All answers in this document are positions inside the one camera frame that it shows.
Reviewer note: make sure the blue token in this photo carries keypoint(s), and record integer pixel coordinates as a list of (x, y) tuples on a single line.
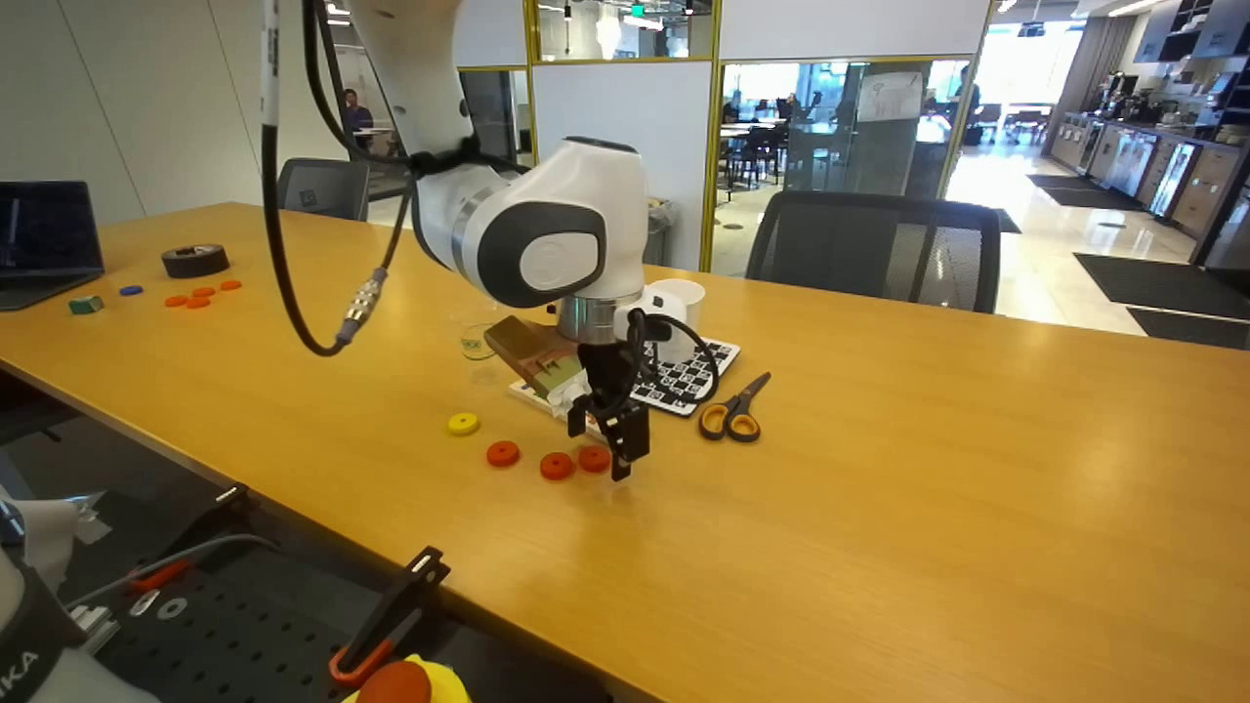
[(129, 289)]

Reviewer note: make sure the kitchen counter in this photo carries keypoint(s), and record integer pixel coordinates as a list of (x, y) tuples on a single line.
[(1145, 162)]

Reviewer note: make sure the orange round token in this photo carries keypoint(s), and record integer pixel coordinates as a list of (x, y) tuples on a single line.
[(501, 454), (232, 281), (558, 466), (176, 301), (201, 300), (593, 457)]

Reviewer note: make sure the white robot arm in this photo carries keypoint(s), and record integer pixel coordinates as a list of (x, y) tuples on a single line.
[(433, 80)]

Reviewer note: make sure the black orange clamp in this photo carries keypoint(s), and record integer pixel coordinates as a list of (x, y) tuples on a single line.
[(391, 617)]

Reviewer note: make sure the yellow round token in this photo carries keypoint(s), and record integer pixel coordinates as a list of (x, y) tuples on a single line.
[(464, 422)]

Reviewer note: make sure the white paper cup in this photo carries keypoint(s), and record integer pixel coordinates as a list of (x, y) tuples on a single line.
[(684, 293)]

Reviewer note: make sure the white paper sign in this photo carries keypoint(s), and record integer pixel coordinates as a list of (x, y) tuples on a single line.
[(894, 94)]

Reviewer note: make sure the yellow orange toy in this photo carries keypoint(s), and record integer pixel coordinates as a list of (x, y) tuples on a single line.
[(434, 682)]

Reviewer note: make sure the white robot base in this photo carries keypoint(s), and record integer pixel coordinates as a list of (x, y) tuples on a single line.
[(40, 664)]

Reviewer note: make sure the black floor mat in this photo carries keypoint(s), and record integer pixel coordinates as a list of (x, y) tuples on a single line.
[(1081, 194), (1193, 326), (1157, 279)]

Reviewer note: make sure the small orange tool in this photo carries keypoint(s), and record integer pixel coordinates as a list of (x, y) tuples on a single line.
[(159, 576)]

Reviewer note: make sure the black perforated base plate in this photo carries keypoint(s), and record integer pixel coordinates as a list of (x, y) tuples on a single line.
[(247, 638)]

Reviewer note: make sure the wooden number puzzle board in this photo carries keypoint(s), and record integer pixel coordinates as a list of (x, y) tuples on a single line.
[(540, 406)]

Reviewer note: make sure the black mesh office chair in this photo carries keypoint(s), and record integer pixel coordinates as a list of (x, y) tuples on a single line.
[(833, 246)]

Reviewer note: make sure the green token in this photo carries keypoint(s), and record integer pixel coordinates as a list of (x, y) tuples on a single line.
[(89, 305)]

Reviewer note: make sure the grey office chair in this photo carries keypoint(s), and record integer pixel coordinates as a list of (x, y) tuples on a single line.
[(318, 189)]

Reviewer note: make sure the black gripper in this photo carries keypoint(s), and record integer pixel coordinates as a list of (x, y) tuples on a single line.
[(610, 375)]

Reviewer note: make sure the person in dark clothes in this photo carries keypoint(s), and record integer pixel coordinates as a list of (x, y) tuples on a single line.
[(357, 117)]

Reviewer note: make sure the black bracket bar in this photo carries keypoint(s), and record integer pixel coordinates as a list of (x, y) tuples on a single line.
[(218, 513)]

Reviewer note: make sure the white overhead panel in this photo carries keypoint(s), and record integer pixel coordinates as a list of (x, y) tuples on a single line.
[(846, 25)]

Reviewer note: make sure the black white checkerboard card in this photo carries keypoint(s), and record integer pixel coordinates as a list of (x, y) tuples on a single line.
[(689, 366)]

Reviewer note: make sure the yellow frame post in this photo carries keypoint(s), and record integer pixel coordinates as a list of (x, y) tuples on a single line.
[(711, 156)]

